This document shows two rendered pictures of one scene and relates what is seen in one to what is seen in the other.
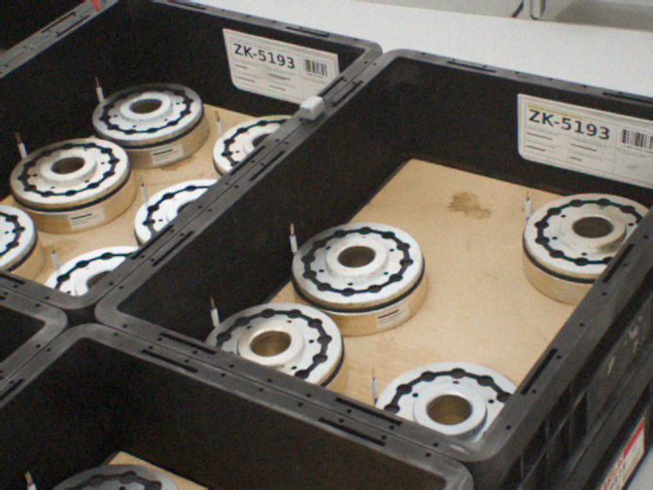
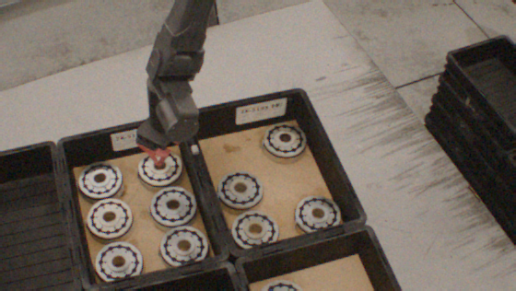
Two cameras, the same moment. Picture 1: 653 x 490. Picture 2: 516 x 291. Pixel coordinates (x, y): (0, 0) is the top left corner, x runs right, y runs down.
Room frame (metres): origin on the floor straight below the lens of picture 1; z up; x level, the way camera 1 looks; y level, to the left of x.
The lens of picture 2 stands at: (0.32, 0.69, 2.07)
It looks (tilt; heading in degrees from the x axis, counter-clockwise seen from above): 51 degrees down; 301
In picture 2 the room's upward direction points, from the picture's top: 5 degrees clockwise
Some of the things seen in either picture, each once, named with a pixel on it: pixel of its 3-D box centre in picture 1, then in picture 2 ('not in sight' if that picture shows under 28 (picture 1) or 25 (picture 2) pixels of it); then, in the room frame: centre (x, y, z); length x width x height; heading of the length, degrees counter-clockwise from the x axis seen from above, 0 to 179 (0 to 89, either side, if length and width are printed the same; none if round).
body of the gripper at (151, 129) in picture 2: not in sight; (164, 114); (0.87, 0.11, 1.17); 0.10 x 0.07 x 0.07; 96
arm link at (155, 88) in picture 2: not in sight; (164, 93); (0.86, 0.12, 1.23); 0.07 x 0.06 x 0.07; 150
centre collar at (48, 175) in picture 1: (68, 167); (109, 216); (0.96, 0.22, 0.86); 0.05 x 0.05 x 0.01
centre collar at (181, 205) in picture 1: (195, 211); (173, 204); (0.87, 0.11, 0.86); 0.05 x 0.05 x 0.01
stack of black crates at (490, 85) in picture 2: not in sight; (490, 122); (0.39, -1.09, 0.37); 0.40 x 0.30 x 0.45; 150
